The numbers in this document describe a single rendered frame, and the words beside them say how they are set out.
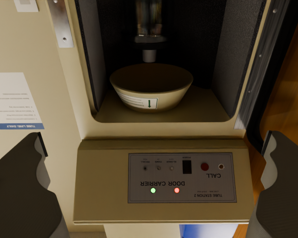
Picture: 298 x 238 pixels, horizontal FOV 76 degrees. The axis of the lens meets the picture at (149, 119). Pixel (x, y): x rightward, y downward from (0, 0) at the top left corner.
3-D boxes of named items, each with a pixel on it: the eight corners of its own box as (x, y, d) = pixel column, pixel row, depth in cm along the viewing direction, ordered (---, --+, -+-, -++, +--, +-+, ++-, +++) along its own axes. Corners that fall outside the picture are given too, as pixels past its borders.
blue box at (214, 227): (223, 175, 42) (215, 200, 47) (178, 176, 42) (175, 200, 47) (241, 220, 34) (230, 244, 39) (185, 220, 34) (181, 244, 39)
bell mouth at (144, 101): (186, 62, 48) (183, 82, 51) (115, 63, 48) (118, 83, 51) (202, 93, 33) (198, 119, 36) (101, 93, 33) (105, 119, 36)
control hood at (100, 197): (244, 138, 38) (232, 173, 43) (79, 140, 38) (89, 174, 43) (277, 188, 28) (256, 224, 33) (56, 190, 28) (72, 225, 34)
